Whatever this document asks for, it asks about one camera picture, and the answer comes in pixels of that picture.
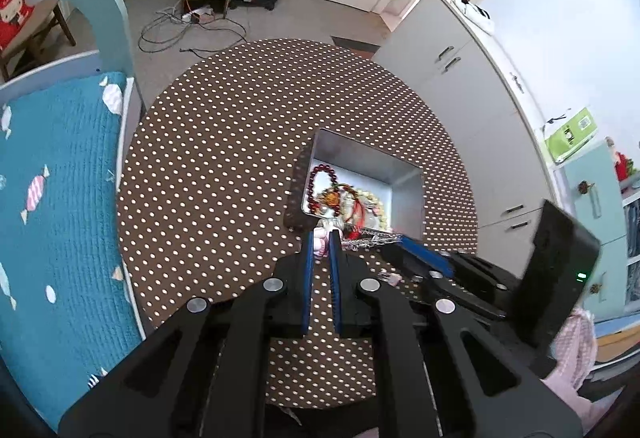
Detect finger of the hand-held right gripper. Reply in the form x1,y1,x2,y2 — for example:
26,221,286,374
381,244,507,325
399,234,524,315

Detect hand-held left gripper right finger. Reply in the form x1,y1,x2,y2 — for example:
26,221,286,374
328,232,585,438

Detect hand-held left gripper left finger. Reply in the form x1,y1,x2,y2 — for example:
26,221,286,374
57,229,316,438

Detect silver pearl hair ornament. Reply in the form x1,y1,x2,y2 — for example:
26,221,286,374
340,227,407,253

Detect red colourful tassel ornament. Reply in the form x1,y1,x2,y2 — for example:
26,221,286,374
320,185,372,239

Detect silver tin box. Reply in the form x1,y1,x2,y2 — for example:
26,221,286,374
284,128,427,245

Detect person's right forearm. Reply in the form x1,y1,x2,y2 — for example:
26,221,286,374
542,308,626,421

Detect light blue cabinet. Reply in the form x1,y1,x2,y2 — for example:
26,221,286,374
554,138,640,319

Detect red doll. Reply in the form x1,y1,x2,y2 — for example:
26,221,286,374
606,137,639,185

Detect green box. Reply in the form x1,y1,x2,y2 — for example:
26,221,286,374
541,105,599,165

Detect dark cloth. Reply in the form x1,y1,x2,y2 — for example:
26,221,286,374
264,400,382,438

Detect white cabinet row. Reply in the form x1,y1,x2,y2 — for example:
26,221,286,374
371,0,567,255

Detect round polka dot table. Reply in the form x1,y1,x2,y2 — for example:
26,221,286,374
116,38,479,407

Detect dark doormat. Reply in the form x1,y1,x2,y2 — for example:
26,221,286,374
331,36,379,57

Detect white bag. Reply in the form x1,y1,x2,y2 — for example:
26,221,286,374
449,0,497,37

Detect white power strip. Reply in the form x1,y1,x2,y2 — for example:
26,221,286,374
181,6,217,24

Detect wooden chair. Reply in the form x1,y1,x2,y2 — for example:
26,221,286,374
0,0,77,84

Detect red bag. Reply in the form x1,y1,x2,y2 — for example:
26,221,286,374
0,0,39,52

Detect cream bead bracelet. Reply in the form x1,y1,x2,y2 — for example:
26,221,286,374
349,187,389,232

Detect dark red bead bracelet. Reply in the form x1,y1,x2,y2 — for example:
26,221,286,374
306,164,342,217

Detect grey floor cables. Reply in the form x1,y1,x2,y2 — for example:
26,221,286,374
136,4,249,59

